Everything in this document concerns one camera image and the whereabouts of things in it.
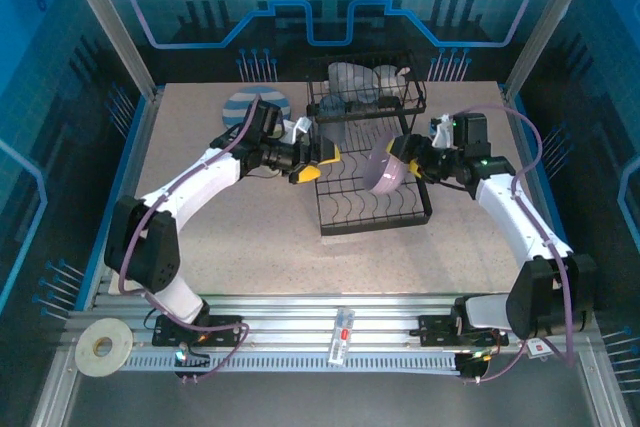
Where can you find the white tag card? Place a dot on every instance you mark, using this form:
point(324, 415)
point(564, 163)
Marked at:
point(540, 349)

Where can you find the aluminium frame rail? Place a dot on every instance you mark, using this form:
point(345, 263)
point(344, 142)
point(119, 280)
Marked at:
point(290, 327)

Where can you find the aluminium enclosure post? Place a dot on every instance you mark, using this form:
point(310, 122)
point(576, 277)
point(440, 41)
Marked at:
point(113, 22)
point(550, 22)

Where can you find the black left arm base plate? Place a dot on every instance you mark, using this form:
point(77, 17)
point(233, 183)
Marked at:
point(232, 337)

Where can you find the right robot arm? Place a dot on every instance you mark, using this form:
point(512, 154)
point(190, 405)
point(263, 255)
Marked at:
point(515, 217)

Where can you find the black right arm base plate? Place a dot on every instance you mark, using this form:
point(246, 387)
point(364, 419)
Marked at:
point(435, 331)

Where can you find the clear faceted drinking glass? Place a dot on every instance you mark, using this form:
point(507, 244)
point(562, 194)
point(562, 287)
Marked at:
point(332, 122)

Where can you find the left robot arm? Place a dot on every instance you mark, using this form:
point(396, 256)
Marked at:
point(200, 187)

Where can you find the black controller board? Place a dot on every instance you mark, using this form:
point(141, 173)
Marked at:
point(200, 359)
point(475, 369)

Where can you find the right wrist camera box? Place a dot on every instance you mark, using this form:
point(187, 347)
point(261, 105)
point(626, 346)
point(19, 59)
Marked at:
point(442, 133)

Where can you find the purple ceramic bowl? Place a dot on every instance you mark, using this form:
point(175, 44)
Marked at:
point(382, 174)

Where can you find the white tape roll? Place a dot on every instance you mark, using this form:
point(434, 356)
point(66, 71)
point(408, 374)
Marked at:
point(120, 347)

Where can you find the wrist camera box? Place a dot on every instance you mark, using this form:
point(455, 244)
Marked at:
point(442, 133)
point(300, 128)

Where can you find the blue striped ceramic plate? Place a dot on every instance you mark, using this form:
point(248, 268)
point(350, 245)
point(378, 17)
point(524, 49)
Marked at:
point(237, 104)

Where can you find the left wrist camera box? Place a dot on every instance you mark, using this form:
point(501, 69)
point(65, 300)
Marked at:
point(300, 128)

